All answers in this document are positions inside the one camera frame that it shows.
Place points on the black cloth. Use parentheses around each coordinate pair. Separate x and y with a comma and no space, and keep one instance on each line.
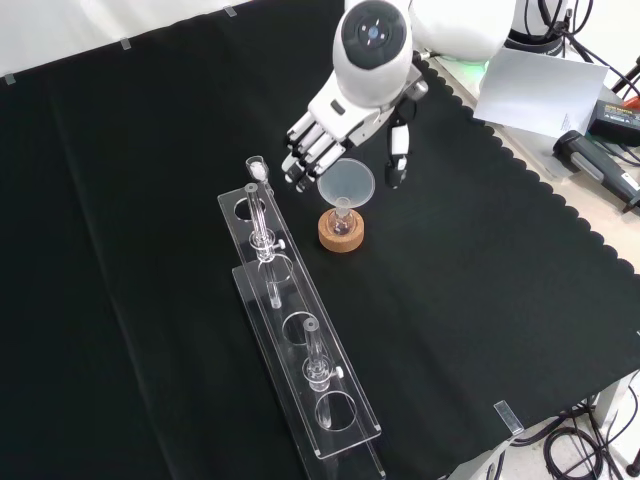
(450,275)

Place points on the pale board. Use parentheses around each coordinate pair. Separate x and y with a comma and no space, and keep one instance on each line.
(540,90)

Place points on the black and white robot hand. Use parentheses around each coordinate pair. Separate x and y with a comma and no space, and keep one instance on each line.
(340,117)

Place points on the black handheld scanner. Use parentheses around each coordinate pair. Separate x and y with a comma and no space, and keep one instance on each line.
(590,160)

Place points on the grey table leg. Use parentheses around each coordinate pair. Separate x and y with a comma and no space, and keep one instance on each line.
(612,400)

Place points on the clear tape piece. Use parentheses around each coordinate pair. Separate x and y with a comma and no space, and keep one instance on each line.
(127,44)
(9,79)
(230,11)

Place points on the black power adapter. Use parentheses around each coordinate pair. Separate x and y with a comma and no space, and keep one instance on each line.
(615,120)

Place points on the long clear tape strip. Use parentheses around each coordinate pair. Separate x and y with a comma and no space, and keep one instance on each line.
(508,416)

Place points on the clear acrylic funnel stand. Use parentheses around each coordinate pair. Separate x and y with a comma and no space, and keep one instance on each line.
(287,300)

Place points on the glass round-bottom flask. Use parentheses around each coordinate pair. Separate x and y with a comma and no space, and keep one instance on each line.
(342,227)

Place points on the clear plastic funnel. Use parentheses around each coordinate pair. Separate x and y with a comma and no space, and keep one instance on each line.
(347,182)

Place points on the glass weighing funnel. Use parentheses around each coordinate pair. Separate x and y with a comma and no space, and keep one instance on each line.
(257,171)

